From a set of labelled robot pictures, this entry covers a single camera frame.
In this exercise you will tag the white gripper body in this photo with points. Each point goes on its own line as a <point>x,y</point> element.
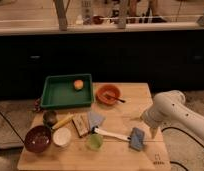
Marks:
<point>152,117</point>

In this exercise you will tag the blue sponge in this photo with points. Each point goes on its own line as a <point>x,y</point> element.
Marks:
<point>136,139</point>

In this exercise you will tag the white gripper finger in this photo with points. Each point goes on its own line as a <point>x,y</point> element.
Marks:
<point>153,132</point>

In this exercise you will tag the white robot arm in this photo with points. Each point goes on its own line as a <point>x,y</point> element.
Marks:
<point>172,104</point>

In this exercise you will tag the green plastic tray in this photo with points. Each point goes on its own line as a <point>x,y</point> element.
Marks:
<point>59,92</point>

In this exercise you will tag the small red object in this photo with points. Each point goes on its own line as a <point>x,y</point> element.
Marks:
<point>37,107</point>

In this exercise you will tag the white bowl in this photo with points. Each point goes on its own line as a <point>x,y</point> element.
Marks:
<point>62,137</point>

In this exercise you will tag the orange round fruit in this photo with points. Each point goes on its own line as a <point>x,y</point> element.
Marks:
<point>78,84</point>

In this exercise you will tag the dark red bowl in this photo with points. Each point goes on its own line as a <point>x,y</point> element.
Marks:
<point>38,139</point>

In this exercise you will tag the white handled brush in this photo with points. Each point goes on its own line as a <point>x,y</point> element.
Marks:
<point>111,134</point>

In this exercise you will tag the yellow handled tool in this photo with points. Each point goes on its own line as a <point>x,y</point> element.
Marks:
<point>63,121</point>

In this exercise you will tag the brown wooden block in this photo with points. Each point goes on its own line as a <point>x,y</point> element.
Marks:
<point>80,125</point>

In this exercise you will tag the orange bowl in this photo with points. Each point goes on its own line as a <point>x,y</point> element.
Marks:
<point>107,89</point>

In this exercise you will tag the dark spoon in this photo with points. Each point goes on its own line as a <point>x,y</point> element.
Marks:
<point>118,99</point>

